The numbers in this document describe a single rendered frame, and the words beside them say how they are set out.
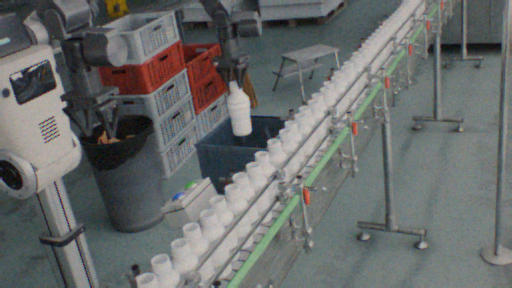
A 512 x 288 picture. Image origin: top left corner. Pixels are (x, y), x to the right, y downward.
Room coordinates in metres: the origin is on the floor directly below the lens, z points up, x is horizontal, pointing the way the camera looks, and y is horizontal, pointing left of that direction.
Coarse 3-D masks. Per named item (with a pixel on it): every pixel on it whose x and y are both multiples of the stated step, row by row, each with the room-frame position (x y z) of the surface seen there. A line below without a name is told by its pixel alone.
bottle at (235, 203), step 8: (232, 184) 1.20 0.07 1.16; (232, 192) 1.17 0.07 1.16; (240, 192) 1.19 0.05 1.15; (232, 200) 1.17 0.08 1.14; (240, 200) 1.17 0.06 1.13; (232, 208) 1.16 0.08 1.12; (240, 208) 1.16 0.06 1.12; (248, 216) 1.18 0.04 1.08; (240, 224) 1.16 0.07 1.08; (248, 224) 1.17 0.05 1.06; (240, 232) 1.15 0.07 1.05; (248, 232) 1.16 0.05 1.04; (240, 240) 1.15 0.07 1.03; (248, 240) 1.16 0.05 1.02
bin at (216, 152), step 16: (224, 128) 2.19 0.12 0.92; (256, 128) 2.20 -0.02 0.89; (272, 128) 2.17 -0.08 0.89; (208, 144) 2.07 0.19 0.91; (224, 144) 2.17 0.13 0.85; (240, 144) 2.25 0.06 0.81; (256, 144) 2.21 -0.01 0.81; (208, 160) 1.97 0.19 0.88; (224, 160) 1.94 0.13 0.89; (240, 160) 1.90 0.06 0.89; (208, 176) 1.98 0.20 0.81; (224, 176) 1.94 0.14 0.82; (224, 192) 1.95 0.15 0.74
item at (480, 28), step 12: (468, 0) 5.44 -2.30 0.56; (480, 0) 5.38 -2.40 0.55; (492, 0) 5.33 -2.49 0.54; (456, 12) 5.49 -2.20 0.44; (468, 12) 5.44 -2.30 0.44; (480, 12) 5.38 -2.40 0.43; (492, 12) 5.33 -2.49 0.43; (456, 24) 5.49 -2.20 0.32; (468, 24) 5.44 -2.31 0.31; (480, 24) 5.38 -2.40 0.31; (492, 24) 5.33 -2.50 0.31; (444, 36) 5.55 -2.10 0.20; (456, 36) 5.49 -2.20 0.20; (468, 36) 5.44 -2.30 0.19; (480, 36) 5.38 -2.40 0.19; (492, 36) 5.33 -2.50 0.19
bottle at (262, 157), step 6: (258, 156) 1.35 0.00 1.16; (264, 156) 1.33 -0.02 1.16; (258, 162) 1.34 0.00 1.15; (264, 162) 1.33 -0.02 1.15; (264, 168) 1.33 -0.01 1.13; (270, 168) 1.33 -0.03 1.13; (264, 174) 1.32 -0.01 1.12; (270, 174) 1.32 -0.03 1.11; (270, 186) 1.32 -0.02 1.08; (276, 186) 1.34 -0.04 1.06; (270, 192) 1.32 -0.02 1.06; (276, 192) 1.33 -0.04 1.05; (270, 198) 1.32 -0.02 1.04; (276, 204) 1.33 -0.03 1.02
